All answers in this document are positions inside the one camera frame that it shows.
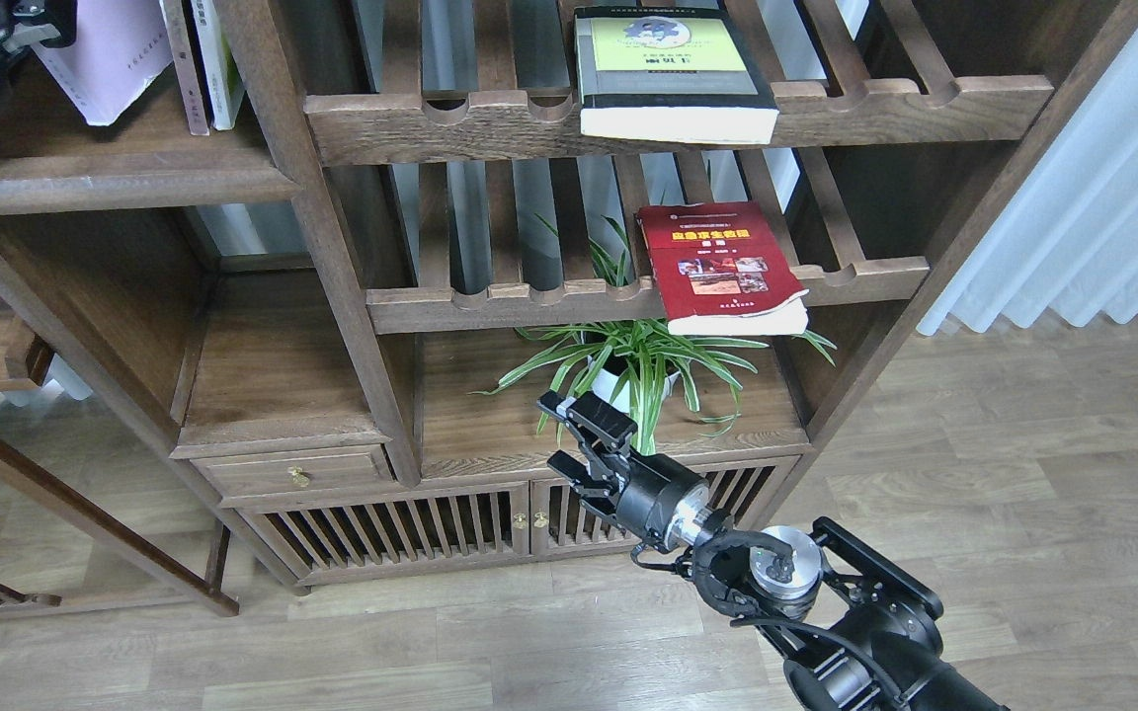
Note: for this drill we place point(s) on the white plant pot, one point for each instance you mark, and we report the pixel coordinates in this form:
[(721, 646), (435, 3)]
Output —
[(632, 388)]

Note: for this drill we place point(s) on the wooden furniture at left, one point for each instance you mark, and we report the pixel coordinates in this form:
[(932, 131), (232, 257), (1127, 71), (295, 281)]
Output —
[(90, 519)]

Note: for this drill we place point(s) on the green spider plant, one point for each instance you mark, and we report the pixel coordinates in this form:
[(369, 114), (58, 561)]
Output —
[(577, 352)]

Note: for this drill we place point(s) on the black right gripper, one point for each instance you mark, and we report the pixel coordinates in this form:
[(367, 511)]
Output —
[(653, 496)]

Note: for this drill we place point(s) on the white green upright book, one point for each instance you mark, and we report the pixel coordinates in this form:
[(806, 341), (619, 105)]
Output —
[(225, 87)]

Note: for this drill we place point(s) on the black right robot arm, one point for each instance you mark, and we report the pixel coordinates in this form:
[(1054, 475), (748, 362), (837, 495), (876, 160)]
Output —
[(855, 630)]

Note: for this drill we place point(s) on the red paperback book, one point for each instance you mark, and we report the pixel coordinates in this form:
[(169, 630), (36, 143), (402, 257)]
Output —
[(720, 272)]

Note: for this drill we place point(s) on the dark wooden bookshelf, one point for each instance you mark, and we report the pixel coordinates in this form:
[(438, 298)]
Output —
[(328, 285)]

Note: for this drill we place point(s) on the white sheer curtain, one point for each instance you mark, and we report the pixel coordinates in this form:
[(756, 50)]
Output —
[(1068, 241)]

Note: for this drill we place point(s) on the yellow green black book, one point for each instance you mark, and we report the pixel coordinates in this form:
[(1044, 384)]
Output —
[(669, 74)]

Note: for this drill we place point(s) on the pale lavender white book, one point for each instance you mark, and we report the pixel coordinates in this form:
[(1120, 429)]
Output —
[(119, 48)]

